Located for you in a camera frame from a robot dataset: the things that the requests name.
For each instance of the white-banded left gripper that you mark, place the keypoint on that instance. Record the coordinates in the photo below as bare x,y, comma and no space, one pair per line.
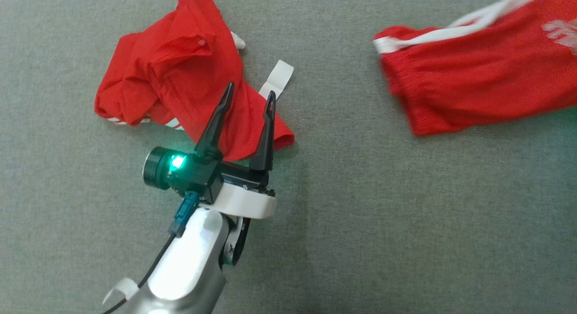
245,203

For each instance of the red basketball jersey white sleeves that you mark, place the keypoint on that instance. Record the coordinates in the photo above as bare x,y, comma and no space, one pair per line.
180,70

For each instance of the red shorts white stripe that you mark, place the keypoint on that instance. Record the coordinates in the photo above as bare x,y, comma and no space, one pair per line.
473,79

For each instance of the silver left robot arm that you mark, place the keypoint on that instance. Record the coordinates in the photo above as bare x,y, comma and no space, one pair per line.
189,264

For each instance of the grey fabric sofa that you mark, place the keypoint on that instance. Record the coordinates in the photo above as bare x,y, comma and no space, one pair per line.
383,223

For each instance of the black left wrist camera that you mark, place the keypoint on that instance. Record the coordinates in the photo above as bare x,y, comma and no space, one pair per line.
198,178

